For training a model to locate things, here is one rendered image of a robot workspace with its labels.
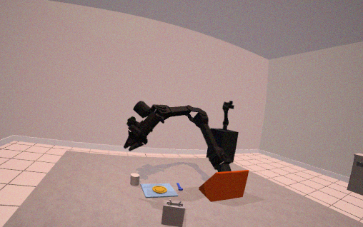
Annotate yellow plate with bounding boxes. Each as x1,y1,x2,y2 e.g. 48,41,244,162
152,186,167,194

